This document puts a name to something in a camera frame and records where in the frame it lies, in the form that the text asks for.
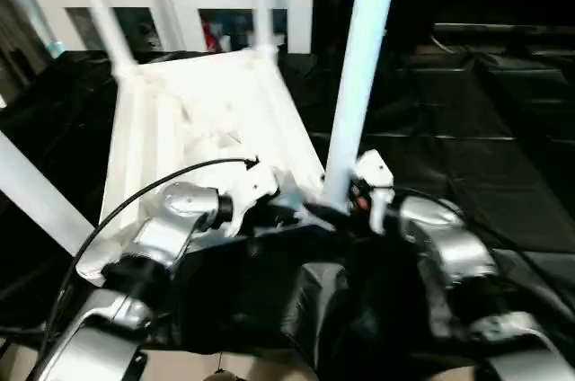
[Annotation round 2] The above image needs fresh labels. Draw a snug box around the white plastic table top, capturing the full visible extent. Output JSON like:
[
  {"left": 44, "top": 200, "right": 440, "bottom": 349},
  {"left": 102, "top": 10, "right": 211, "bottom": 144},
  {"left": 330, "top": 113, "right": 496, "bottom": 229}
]
[{"left": 74, "top": 48, "right": 348, "bottom": 288}]

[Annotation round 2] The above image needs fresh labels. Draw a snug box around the white plastic table leg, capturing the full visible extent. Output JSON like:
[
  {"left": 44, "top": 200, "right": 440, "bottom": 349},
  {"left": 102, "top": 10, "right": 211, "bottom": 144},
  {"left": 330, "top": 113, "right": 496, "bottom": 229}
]
[
  {"left": 0, "top": 131, "right": 92, "bottom": 260},
  {"left": 250, "top": 0, "right": 280, "bottom": 62},
  {"left": 322, "top": 0, "right": 404, "bottom": 217},
  {"left": 70, "top": 0, "right": 137, "bottom": 80}
]

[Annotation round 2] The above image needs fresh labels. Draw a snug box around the black plastic mat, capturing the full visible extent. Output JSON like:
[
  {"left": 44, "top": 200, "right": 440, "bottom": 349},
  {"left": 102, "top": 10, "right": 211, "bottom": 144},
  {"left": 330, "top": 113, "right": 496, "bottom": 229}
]
[{"left": 0, "top": 48, "right": 575, "bottom": 377}]

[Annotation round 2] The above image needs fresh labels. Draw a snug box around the long grey metal bar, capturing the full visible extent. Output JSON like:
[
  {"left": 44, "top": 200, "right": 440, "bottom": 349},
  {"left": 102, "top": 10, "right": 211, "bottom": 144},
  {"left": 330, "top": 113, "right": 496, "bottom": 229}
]
[{"left": 433, "top": 22, "right": 575, "bottom": 40}]

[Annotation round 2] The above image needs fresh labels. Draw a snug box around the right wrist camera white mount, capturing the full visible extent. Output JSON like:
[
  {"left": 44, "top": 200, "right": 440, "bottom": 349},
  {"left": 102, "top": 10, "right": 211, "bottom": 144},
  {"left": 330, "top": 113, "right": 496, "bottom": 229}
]
[{"left": 349, "top": 149, "right": 397, "bottom": 237}]

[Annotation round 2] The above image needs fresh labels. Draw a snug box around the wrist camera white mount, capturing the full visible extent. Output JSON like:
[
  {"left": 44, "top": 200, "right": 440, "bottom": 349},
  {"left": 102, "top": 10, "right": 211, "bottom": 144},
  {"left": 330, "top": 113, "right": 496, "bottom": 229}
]
[
  {"left": 349, "top": 149, "right": 397, "bottom": 237},
  {"left": 222, "top": 159, "right": 283, "bottom": 239}
]

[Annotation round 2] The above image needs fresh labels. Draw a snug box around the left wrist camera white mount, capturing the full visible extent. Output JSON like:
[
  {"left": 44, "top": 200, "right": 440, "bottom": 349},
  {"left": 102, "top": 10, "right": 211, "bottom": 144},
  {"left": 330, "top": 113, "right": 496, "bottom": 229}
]
[{"left": 222, "top": 159, "right": 283, "bottom": 239}]

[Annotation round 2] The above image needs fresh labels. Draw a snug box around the black left wrist camera cable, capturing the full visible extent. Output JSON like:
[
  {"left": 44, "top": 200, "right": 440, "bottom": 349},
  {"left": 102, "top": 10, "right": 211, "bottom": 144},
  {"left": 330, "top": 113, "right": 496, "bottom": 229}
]
[{"left": 33, "top": 155, "right": 262, "bottom": 355}]

